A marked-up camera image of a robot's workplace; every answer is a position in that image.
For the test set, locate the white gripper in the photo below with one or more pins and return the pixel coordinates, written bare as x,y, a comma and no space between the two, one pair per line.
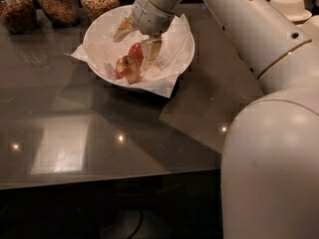
149,16

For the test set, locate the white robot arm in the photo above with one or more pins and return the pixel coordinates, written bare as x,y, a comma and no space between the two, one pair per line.
270,159

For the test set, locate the red apple with sticker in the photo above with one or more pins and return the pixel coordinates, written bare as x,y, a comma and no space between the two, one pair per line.
136,52

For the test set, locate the yellow-red apple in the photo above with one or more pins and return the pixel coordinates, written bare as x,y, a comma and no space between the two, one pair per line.
128,67

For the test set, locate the white bowl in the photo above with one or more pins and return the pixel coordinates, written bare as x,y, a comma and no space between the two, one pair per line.
99,37

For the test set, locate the white paper liner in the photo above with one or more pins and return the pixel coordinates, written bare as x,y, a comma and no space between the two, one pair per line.
172,50

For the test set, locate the glass jar far left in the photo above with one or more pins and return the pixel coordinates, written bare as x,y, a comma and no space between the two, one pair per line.
18,16

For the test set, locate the rear stack paper bowls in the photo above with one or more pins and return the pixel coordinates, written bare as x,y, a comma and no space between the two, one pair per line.
293,10

